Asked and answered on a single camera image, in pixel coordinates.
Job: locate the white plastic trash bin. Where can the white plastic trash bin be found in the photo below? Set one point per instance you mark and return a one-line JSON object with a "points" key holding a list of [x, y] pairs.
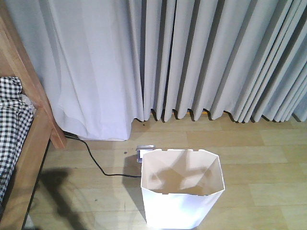
{"points": [[179, 187]]}

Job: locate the grey curtain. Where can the grey curtain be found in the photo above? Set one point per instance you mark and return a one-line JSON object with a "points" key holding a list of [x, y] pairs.
{"points": [[104, 63]]}

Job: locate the floor power outlet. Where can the floor power outlet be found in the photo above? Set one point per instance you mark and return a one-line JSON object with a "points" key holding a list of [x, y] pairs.
{"points": [[143, 149]]}

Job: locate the checkered bedding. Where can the checkered bedding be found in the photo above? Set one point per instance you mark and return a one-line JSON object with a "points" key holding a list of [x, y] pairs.
{"points": [[15, 121]]}

